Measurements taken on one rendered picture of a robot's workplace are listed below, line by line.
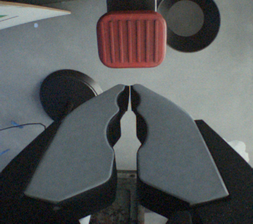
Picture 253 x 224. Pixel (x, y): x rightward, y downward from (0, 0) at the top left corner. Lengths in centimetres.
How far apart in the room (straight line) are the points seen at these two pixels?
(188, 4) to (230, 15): 22
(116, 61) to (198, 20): 83
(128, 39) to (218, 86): 100
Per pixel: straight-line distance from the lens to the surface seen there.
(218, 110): 127
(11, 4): 56
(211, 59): 109
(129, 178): 156
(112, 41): 21
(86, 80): 107
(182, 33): 101
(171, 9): 98
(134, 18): 20
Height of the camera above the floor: 96
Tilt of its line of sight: 59 degrees down
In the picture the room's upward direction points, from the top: 176 degrees counter-clockwise
